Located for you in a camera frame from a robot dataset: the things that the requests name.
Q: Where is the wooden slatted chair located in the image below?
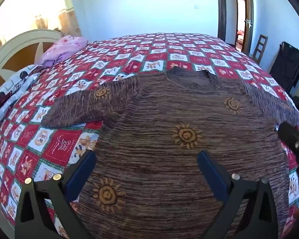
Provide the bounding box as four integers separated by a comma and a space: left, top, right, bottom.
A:
249, 34, 268, 65

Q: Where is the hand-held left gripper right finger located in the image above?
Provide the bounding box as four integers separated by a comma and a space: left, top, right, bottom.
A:
197, 151, 286, 239

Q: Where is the beige patterned curtain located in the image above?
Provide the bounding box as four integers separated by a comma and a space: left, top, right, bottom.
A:
33, 8, 83, 38

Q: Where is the brown knitted sun-pattern sweater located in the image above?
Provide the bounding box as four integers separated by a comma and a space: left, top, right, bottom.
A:
41, 67, 299, 239

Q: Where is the red patchwork printed blanket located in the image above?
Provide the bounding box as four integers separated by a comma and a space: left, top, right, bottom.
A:
0, 32, 299, 239

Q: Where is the white blue printed pillow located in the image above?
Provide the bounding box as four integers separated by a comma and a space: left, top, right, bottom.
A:
0, 64, 44, 123

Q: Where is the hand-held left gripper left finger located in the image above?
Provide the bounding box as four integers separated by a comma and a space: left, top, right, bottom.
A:
14, 151, 97, 239

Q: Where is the white and wood headboard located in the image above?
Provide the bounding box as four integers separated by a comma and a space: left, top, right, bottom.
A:
0, 28, 65, 100

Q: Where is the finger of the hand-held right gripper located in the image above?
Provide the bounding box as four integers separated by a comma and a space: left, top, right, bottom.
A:
278, 121, 299, 180

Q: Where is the black folded luggage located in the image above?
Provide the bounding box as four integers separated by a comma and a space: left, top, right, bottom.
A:
269, 41, 299, 95

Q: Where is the brown wooden door frame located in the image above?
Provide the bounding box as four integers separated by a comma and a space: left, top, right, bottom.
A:
215, 0, 255, 55

